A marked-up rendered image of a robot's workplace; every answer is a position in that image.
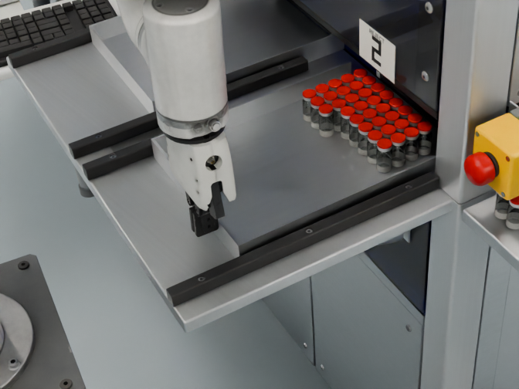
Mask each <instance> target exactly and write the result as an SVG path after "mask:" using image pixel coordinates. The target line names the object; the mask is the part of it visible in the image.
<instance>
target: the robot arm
mask: <svg viewBox="0 0 519 389"><path fill-rule="evenodd" d="M116 1H117V5H118V8H119V11H120V15H121V18H122V20H123V23H124V26H125V28H126V30H127V33H128V35H129V36H130V38H131V40H132V42H133V43H134V44H135V46H136V47H137V49H138V50H139V51H140V53H141V54H142V56H143V57H144V58H145V60H146V63H147V65H148V68H149V70H150V74H151V81H152V86H153V92H154V102H155V108H156V114H157V120H158V126H159V127H160V128H161V130H163V133H164V135H165V136H166V141H167V149H168V160H169V164H170V168H171V171H172V173H173V175H174V176H175V178H176V179H177V181H178V182H179V184H180V185H181V186H182V187H183V188H184V189H185V193H186V198H187V202H188V204H189V206H192V207H190V208H189V214H190V221H191V227H192V231H193V232H194V233H195V235H196V236H197V237H201V236H203V235H206V234H208V233H210V232H214V231H215V230H217V229H218V228H219V223H218V218H221V217H224V216H225V212H224V208H223V204H222V197H221V193H220V192H222V193H223V194H224V195H225V196H226V197H227V199H228V200H229V201H232V200H235V199H236V186H235V179H234V174H233V168H232V159H231V155H230V151H229V145H228V142H227V139H226V135H225V133H224V129H225V126H226V123H227V121H228V119H229V106H228V97H227V86H226V67H225V57H224V47H223V37H222V17H221V7H220V1H219V0H116ZM34 346H35V333H34V329H33V325H32V321H31V320H30V318H29V315H28V313H27V312H26V311H25V309H24V308H23V307H22V306H21V305H20V304H19V303H17V302H16V301H15V300H14V299H12V298H10V297H8V296H6V295H4V294H1V293H0V389H9V388H10V387H11V386H12V385H13V384H14V383H15V382H16V381H17V380H18V379H19V377H20V376H21V374H22V372H23V371H24V370H25V369H26V367H27V365H28V363H29V361H30V359H31V357H32V352H33V349H34Z"/></svg>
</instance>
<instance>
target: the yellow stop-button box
mask: <svg viewBox="0 0 519 389"><path fill-rule="evenodd" d="M478 151H481V152H483V153H485V154H486V155H487V156H488V157H489V158H490V159H491V160H492V162H493V164H494V168H495V178H494V180H493V181H492V182H490V183H489V184H488V185H489V186H490V187H492V189H494V190H495V191H496V192H497V193H498V194H499V195H501V196H502V197H503V198H504V199H506V200H511V199H512V198H516V197H517V196H519V107H518V108H516V109H514V110H511V111H510V113H506V114H504V115H502V116H500V117H497V118H495V119H492V120H490V121H487V122H486V123H482V124H481V125H479V126H477V127H476V129H475V136H474V144H473V154H474V153H476V152H478Z"/></svg>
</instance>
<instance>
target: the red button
mask: <svg viewBox="0 0 519 389"><path fill-rule="evenodd" d="M464 171H465V173H466V176H467V178H468V179H469V180H470V182H471V183H472V184H474V185H476V186H484V185H486V184H489V183H490V182H492V181H493V180H494V178H495V168H494V164H493V162H492V160H491V159H490V158H489V157H488V156H487V155H486V154H485V153H483V152H481V151H478V152H476V153H474V154H471V155H470V156H468V157H467V158H466V160H465V161H464Z"/></svg>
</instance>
